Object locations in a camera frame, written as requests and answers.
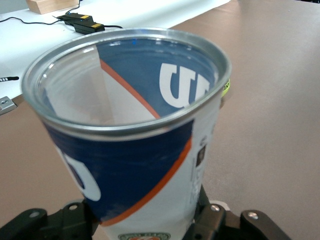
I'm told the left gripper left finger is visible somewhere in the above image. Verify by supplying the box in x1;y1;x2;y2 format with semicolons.
0;201;106;240

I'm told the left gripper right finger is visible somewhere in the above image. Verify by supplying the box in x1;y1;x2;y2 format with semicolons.
189;186;293;240

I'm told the white blue tennis ball can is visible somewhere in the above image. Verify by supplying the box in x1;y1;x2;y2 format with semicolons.
20;26;233;240

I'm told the yellow tennis ball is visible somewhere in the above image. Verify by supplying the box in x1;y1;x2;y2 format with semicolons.
221;78;231;98

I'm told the light wooden block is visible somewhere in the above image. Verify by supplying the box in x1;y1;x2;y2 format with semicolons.
25;0;79;15

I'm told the grey metal table bracket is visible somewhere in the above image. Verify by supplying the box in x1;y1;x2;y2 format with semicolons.
0;96;18;116

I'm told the thin black adapter cable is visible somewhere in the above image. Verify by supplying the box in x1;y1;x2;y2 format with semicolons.
0;16;66;26

